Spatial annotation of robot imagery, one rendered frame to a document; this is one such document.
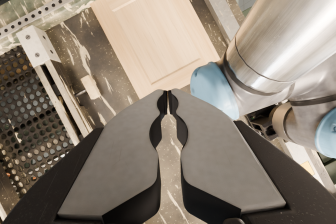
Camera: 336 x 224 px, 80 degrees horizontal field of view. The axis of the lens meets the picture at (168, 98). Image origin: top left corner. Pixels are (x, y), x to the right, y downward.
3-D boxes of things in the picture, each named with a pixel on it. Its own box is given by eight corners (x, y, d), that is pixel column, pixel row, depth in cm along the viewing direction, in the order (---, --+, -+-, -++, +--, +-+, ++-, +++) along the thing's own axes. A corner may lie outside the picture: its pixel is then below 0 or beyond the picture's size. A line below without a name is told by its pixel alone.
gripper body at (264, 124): (237, 112, 52) (257, 116, 39) (267, 96, 51) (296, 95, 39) (251, 138, 51) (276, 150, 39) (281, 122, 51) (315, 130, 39)
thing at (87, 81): (91, 75, 72) (87, 74, 69) (101, 95, 72) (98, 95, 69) (83, 79, 72) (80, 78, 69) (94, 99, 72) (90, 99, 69)
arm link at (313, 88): (281, 24, 24) (308, 113, 24) (345, 9, 27) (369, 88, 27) (240, 46, 32) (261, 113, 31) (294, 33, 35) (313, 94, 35)
